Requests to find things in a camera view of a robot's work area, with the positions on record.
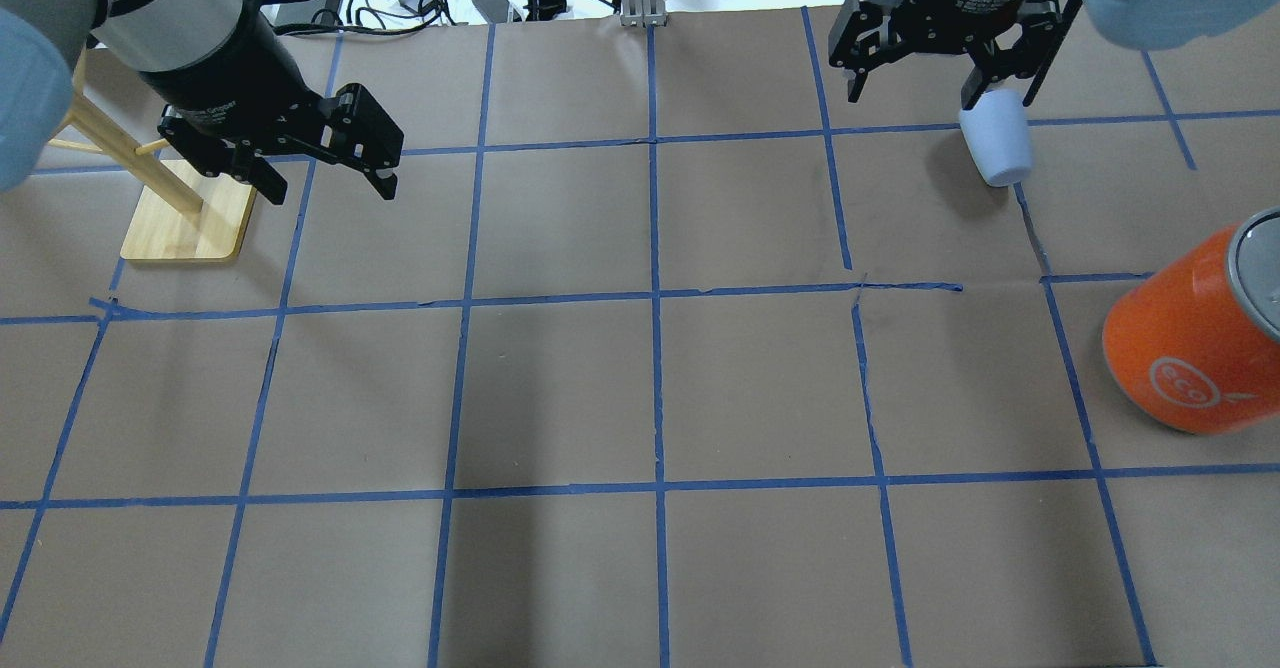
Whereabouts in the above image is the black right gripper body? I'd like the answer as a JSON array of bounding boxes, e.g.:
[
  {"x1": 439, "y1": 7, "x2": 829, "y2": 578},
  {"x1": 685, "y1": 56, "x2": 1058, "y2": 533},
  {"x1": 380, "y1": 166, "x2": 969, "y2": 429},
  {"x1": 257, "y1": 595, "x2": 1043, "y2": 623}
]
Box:
[{"x1": 828, "y1": 0, "x2": 1083, "y2": 84}]

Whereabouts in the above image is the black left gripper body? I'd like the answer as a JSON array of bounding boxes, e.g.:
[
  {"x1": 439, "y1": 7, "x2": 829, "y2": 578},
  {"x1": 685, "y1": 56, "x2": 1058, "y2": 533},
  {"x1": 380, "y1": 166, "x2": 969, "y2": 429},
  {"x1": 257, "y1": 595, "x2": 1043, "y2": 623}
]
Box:
[{"x1": 141, "y1": 13, "x2": 404, "y2": 173}]

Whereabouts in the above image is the light blue plastic cup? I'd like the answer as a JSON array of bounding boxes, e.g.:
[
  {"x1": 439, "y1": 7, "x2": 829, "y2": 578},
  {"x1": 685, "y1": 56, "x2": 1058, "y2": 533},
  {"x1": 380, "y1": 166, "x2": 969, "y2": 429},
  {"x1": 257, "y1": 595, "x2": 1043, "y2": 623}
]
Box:
[{"x1": 957, "y1": 88, "x2": 1034, "y2": 188}]

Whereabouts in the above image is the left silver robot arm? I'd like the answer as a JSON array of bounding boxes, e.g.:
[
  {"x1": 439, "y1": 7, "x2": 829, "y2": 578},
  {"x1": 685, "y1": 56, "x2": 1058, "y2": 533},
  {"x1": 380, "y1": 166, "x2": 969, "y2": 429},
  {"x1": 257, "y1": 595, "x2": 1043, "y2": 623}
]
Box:
[{"x1": 1, "y1": 0, "x2": 404, "y2": 206}]

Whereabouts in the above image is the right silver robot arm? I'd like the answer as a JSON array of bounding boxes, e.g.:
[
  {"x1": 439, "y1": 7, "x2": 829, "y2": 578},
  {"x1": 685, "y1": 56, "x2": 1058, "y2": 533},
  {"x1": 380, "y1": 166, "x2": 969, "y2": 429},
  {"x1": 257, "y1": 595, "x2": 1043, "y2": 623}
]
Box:
[{"x1": 827, "y1": 0, "x2": 1277, "y2": 111}]

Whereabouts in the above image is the wooden cup rack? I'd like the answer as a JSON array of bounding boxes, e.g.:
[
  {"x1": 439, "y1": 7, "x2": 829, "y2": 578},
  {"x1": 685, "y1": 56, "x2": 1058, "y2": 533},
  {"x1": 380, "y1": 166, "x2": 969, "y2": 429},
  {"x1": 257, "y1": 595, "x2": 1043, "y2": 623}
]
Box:
[{"x1": 47, "y1": 50, "x2": 256, "y2": 264}]

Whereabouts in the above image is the black power adapter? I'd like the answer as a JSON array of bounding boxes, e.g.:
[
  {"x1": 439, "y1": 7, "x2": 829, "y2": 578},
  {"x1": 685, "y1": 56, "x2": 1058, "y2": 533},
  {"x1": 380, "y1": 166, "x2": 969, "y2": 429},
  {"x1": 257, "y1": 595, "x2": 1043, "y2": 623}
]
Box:
[{"x1": 471, "y1": 0, "x2": 522, "y2": 24}]

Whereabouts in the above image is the orange cylindrical bin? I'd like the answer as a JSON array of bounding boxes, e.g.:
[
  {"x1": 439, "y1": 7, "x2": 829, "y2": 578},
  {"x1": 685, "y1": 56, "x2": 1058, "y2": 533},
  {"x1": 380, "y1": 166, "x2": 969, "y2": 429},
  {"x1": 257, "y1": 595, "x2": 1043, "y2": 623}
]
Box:
[{"x1": 1102, "y1": 207, "x2": 1279, "y2": 435}]

